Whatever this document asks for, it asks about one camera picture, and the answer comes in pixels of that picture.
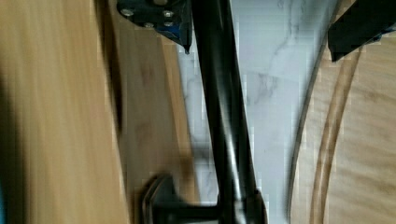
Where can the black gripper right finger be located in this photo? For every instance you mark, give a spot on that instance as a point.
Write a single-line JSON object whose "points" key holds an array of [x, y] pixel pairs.
{"points": [[363, 23]]}

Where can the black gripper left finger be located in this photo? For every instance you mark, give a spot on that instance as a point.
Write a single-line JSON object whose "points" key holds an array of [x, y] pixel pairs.
{"points": [[162, 18]]}

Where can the wooden cutting board under robot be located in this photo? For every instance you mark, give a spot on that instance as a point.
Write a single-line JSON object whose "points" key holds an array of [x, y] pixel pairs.
{"points": [[344, 162]]}

